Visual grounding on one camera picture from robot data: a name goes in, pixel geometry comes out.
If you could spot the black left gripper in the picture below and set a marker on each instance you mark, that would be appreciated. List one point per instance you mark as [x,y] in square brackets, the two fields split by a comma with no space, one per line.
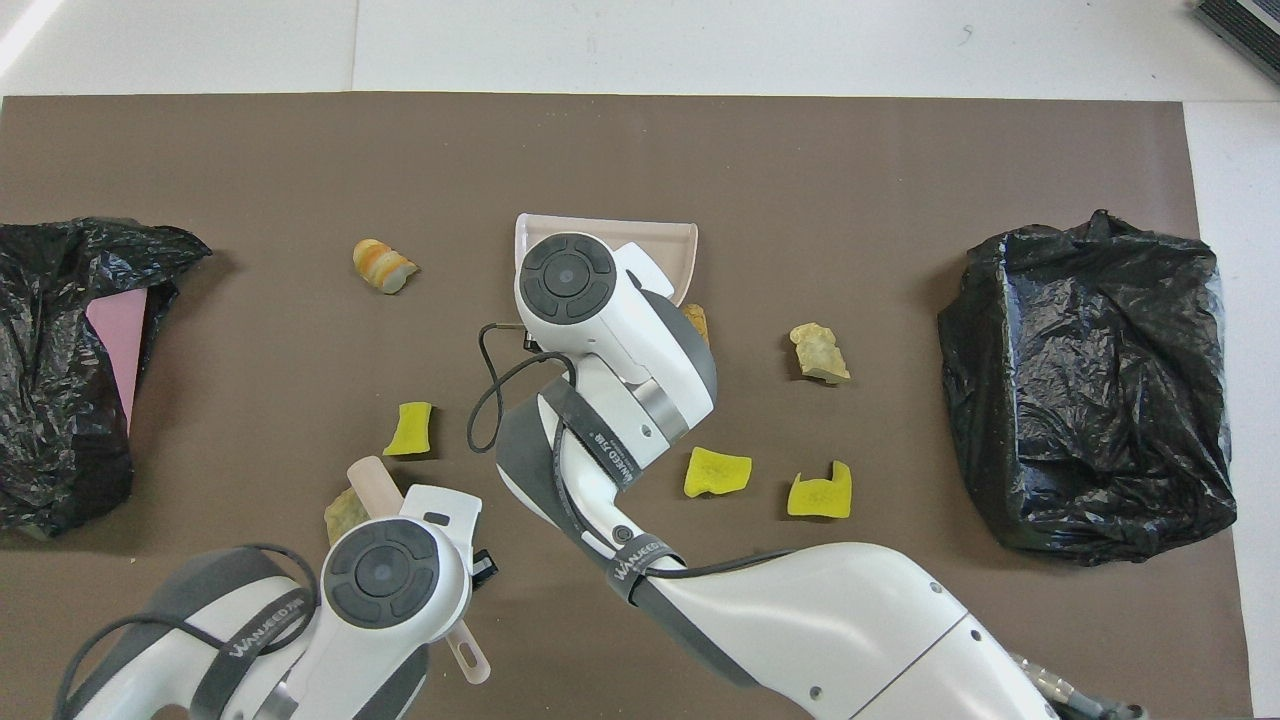
[485,565]

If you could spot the beige hand brush black bristles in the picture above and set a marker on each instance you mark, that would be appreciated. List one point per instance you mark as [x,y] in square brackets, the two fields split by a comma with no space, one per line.
[375,485]

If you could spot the tan bread chunk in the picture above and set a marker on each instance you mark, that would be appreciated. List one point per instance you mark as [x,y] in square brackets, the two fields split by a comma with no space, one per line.
[343,515]

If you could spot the wedge yellow sponge piece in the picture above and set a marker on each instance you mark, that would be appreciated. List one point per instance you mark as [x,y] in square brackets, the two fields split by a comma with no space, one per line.
[410,430]

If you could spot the oblong yellow sponge piece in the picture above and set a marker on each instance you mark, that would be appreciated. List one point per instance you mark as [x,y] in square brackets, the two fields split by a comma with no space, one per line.
[717,473]

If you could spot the orange striped bread slice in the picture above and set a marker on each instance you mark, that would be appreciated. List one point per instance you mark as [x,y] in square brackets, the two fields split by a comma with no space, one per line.
[382,266]

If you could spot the brown fried roll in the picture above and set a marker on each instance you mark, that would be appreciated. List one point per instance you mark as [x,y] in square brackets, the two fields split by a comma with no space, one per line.
[696,322]

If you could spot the notched yellow sponge piece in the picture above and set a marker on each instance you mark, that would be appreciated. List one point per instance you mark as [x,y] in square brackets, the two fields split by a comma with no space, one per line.
[820,495]

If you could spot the beige plastic dustpan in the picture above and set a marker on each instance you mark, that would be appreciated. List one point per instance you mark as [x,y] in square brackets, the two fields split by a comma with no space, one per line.
[670,250]

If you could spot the pale torn bread chunk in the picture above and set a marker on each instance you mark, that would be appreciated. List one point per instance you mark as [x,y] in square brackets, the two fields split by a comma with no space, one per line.
[820,353]

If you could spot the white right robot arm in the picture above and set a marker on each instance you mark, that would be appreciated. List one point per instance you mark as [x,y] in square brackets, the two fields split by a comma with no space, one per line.
[850,620]

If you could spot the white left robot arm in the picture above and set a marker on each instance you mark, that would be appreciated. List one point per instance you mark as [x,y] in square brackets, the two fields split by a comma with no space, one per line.
[380,590]

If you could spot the pink plastic bin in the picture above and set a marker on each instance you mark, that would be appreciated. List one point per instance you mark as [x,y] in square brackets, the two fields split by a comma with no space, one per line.
[120,350]

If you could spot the black trash bag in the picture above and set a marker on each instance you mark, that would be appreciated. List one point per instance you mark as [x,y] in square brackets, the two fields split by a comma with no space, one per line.
[50,400]

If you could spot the black bag lined bin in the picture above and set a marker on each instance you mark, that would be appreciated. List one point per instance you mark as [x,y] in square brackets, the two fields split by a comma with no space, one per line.
[1090,400]

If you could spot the brown table mat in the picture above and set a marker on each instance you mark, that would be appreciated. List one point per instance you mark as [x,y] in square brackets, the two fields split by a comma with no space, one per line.
[300,170]

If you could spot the dark grey ribbed object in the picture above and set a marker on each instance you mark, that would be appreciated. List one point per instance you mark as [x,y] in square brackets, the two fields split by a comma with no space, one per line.
[1245,30]

